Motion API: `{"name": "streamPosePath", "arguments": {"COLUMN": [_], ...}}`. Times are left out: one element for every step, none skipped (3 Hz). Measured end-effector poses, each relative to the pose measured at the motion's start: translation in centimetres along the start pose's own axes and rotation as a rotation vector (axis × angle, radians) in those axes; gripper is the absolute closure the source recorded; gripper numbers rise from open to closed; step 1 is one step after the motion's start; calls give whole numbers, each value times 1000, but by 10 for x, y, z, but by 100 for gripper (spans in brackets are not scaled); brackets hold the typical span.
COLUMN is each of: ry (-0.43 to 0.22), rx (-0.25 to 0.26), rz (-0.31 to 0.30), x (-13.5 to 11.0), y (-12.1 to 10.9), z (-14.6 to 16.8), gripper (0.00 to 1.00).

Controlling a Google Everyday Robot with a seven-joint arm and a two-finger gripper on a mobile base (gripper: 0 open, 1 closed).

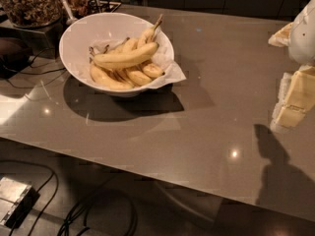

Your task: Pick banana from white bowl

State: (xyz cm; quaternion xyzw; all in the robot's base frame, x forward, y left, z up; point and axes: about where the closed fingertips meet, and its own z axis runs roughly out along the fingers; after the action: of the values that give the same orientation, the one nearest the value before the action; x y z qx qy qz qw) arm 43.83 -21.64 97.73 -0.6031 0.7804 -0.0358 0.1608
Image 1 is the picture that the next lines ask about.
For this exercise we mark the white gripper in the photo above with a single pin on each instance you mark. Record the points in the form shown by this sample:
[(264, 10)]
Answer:
[(303, 38)]

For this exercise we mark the small right yellow banana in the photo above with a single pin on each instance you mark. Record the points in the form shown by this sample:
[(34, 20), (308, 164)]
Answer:
[(152, 70)]

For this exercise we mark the upright yellow banana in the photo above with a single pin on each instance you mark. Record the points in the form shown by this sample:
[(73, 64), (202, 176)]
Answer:
[(149, 33)]

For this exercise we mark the white ceramic bowl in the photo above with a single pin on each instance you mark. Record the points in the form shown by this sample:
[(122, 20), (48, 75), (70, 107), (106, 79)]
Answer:
[(96, 31)]

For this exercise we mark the white paper liner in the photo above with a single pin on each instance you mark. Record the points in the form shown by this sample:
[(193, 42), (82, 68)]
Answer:
[(163, 58)]

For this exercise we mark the white scoop utensil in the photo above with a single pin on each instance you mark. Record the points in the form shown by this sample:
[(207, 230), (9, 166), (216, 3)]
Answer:
[(71, 18)]

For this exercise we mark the glass jar of nuts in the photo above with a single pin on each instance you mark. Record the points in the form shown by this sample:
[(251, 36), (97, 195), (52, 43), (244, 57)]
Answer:
[(29, 14)]

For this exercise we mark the silver metal box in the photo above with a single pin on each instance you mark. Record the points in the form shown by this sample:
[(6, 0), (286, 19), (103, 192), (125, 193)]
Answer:
[(15, 201)]

